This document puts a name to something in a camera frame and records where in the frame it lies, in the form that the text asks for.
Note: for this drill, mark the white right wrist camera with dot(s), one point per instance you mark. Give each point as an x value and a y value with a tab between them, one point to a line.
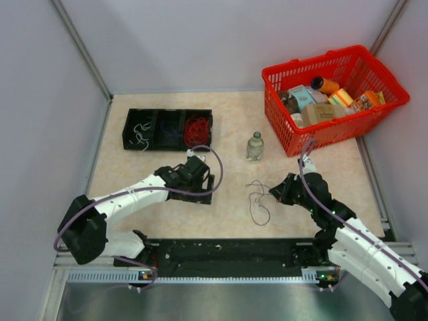
307	166

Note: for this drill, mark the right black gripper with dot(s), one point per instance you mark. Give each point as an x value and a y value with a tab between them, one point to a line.
281	192

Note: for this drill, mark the light blue package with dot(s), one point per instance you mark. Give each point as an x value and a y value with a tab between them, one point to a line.
302	96

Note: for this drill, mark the brown cardboard box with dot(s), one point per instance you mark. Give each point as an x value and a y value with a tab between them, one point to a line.
313	114

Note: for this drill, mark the black three-compartment tray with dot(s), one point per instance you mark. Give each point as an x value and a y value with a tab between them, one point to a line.
166	129

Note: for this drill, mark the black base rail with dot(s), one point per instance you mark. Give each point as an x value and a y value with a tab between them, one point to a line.
236	258

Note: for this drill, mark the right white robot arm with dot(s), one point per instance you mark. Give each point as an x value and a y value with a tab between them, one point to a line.
344	240

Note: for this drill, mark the orange snack packet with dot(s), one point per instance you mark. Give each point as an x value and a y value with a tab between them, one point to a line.
366	101

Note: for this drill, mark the clear glass soda bottle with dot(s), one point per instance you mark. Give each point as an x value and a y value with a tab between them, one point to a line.
255	147

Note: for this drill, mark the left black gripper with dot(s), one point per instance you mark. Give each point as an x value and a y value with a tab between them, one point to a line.
208	184

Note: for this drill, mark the orange bottle with dark cap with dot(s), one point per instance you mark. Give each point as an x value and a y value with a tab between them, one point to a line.
324	85

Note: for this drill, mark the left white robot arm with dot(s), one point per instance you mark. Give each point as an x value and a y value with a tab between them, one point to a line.
86	229

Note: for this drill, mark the yellow sponge pack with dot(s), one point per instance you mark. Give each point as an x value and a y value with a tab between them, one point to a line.
341	97

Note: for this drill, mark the brown round item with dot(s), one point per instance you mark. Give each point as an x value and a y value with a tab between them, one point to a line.
289	101

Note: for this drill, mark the red plastic shopping basket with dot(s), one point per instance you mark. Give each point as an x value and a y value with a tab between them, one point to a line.
356	70

